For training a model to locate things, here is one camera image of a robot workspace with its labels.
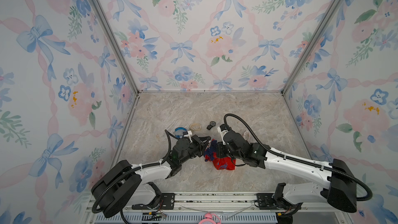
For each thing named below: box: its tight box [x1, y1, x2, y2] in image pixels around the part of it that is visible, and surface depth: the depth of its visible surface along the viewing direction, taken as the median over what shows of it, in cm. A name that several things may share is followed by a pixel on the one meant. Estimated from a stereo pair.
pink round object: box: [197, 212, 222, 224], surface depth 71 cm
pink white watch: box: [243, 130, 251, 142], surface depth 99 cm
